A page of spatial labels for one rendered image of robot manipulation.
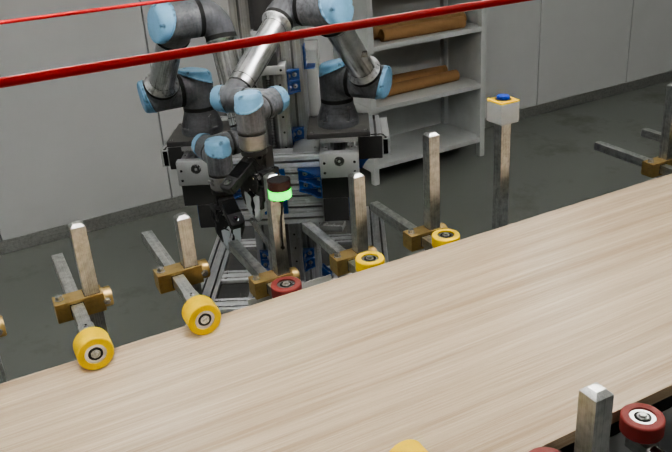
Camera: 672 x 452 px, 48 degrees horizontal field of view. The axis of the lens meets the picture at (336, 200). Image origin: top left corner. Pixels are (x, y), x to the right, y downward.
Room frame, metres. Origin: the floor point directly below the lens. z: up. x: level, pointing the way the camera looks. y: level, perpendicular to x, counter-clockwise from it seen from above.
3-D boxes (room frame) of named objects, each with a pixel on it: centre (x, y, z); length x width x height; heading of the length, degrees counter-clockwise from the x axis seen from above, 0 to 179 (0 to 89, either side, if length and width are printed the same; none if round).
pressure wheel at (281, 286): (1.71, 0.14, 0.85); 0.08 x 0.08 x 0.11
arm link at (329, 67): (2.62, -0.03, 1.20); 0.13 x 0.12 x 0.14; 61
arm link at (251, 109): (1.92, 0.21, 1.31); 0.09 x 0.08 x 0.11; 151
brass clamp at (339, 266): (1.94, -0.04, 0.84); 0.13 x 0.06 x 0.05; 116
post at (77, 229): (1.62, 0.61, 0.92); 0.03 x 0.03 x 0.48; 26
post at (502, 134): (2.18, -0.52, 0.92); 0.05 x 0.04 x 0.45; 116
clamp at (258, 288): (1.83, 0.18, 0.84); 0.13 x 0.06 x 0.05; 116
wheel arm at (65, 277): (1.64, 0.67, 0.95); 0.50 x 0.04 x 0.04; 26
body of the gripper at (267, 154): (1.92, 0.21, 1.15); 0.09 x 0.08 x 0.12; 136
